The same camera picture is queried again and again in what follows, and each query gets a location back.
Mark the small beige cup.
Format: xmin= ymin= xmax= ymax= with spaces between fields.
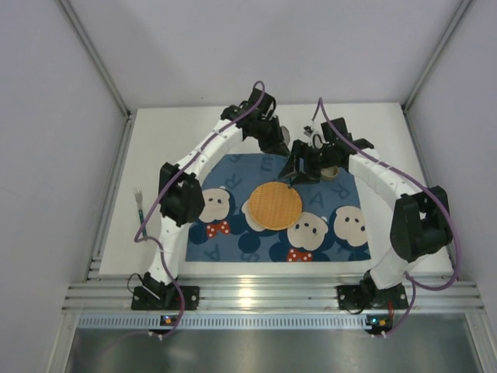
xmin=321 ymin=166 xmax=339 ymax=181

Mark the round woven bamboo plate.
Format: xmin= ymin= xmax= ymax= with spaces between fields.
xmin=248 ymin=181 xmax=303 ymax=231

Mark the blue bear-print placemat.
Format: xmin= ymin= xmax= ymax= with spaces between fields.
xmin=186 ymin=154 xmax=370 ymax=263

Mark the fork with green handle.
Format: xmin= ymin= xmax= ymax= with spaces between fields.
xmin=134 ymin=186 xmax=147 ymax=242

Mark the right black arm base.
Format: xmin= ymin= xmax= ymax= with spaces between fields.
xmin=336 ymin=270 xmax=408 ymax=315

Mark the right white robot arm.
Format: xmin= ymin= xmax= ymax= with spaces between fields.
xmin=280 ymin=118 xmax=455 ymax=290

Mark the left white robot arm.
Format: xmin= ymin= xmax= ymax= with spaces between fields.
xmin=146 ymin=81 xmax=290 ymax=286

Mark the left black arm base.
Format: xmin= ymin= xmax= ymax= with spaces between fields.
xmin=131 ymin=272 xmax=200 ymax=311

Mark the right aluminium frame post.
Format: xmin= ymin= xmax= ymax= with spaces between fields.
xmin=401 ymin=0 xmax=475 ymax=114

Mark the aluminium frame post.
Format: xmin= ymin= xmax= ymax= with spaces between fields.
xmin=401 ymin=0 xmax=475 ymax=114
xmin=54 ymin=0 xmax=131 ymax=118

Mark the perforated grey cable duct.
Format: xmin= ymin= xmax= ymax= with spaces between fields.
xmin=78 ymin=314 xmax=392 ymax=331

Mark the aluminium mounting rail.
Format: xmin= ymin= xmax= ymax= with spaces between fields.
xmin=62 ymin=269 xmax=485 ymax=313

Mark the left aluminium frame post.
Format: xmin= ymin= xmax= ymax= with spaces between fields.
xmin=54 ymin=0 xmax=131 ymax=118

